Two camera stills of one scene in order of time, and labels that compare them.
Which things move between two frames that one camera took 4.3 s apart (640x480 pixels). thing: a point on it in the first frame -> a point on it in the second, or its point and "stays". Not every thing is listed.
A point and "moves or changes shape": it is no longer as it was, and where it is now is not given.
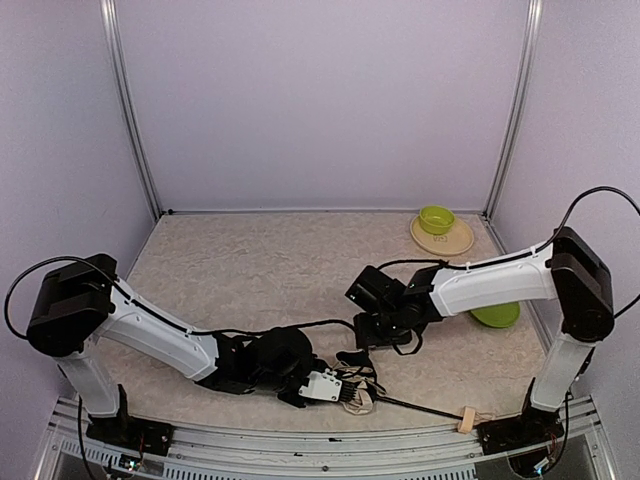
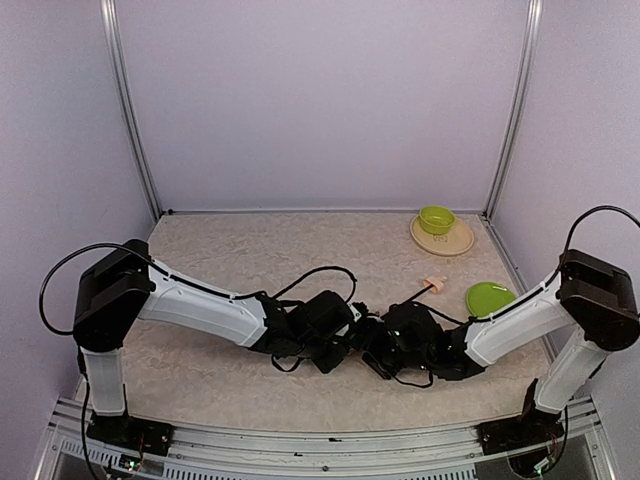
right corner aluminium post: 533,15 stays
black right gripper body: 375,338 -> 382,340
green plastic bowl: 436,219 stays
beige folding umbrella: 370,392 moves or changes shape
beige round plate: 457,240 stays
